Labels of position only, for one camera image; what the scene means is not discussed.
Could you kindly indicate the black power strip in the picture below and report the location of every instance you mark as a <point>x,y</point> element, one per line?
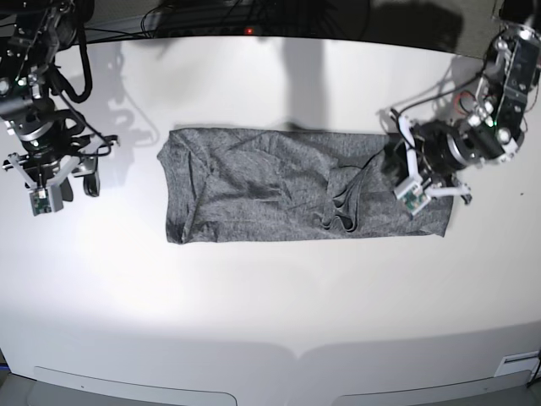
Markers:
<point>174,31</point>

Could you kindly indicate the grey long-sleeve T-shirt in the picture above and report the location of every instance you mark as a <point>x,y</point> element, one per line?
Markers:
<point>253,185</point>

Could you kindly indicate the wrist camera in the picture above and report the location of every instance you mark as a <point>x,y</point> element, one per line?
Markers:
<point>410,192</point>
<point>46,200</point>

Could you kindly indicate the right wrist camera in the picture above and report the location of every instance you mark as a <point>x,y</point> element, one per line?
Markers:
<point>46,200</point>

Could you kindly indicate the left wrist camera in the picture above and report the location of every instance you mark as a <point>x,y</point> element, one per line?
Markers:
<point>410,192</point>

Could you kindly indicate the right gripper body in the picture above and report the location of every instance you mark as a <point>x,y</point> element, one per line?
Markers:
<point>51,157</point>

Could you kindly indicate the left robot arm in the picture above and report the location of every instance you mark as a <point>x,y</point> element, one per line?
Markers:
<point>491,130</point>

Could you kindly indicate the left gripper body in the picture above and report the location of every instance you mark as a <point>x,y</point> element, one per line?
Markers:
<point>444,151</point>

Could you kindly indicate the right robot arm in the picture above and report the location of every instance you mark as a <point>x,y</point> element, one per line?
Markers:
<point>38,102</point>

